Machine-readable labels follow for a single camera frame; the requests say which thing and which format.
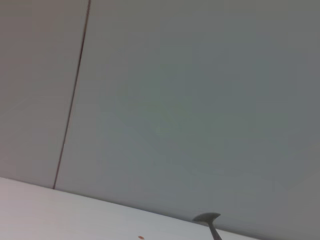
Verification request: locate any spoon with light blue handle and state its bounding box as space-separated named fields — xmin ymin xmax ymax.
xmin=191 ymin=212 xmax=223 ymax=240

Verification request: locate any grey partition panel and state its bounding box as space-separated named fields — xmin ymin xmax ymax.
xmin=0 ymin=0 xmax=90 ymax=190
xmin=53 ymin=0 xmax=320 ymax=240

